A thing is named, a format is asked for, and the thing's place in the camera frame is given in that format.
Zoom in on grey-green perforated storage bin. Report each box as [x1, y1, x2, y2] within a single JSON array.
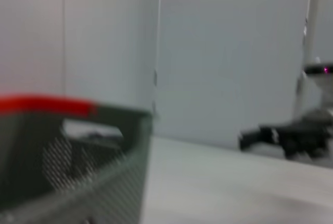
[[0, 96, 154, 224]]

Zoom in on orange edge strip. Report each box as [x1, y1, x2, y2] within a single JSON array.
[[0, 93, 98, 117]]

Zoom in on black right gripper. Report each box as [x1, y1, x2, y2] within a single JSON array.
[[239, 122, 333, 159]]

